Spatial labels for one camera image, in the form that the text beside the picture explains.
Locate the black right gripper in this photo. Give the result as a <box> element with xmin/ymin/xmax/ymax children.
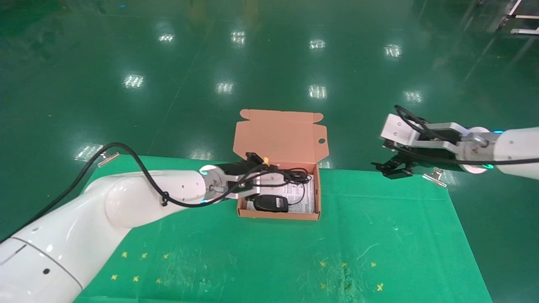
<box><xmin>371</xmin><ymin>141</ymin><xmax>464</xmax><ymax>180</ymax></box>

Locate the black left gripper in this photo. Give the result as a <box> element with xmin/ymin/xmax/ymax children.
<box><xmin>219</xmin><ymin>152</ymin><xmax>270</xmax><ymax>177</ymax></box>

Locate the brown cardboard box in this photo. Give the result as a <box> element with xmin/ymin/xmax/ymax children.
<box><xmin>233</xmin><ymin>109</ymin><xmax>330</xmax><ymax>221</ymax></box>

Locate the silver metal clip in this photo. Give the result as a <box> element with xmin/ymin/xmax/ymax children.
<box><xmin>422</xmin><ymin>168</ymin><xmax>448</xmax><ymax>188</ymax></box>
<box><xmin>97</xmin><ymin>149</ymin><xmax>120</xmax><ymax>168</ymax></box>

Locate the white printed instruction sheet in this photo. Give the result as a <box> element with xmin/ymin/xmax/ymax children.
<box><xmin>246</xmin><ymin>170</ymin><xmax>315</xmax><ymax>214</ymax></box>

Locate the green cloth mat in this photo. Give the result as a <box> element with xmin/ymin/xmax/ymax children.
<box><xmin>74</xmin><ymin>155</ymin><xmax>493</xmax><ymax>303</ymax></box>

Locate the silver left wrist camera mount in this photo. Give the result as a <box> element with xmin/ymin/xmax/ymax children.
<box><xmin>211</xmin><ymin>172</ymin><xmax>261</xmax><ymax>199</ymax></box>

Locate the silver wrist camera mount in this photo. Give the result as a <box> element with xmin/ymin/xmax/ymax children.
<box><xmin>380</xmin><ymin>114</ymin><xmax>470</xmax><ymax>149</ymax></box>
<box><xmin>211</xmin><ymin>172</ymin><xmax>261</xmax><ymax>199</ymax></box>

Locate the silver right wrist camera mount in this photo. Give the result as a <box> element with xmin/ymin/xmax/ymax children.
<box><xmin>380</xmin><ymin>114</ymin><xmax>470</xmax><ymax>149</ymax></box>

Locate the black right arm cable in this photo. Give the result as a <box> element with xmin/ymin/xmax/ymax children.
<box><xmin>394</xmin><ymin>104</ymin><xmax>539</xmax><ymax>165</ymax></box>

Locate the white metal frame stand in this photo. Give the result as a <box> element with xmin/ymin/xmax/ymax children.
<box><xmin>499</xmin><ymin>0</ymin><xmax>539</xmax><ymax>36</ymax></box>

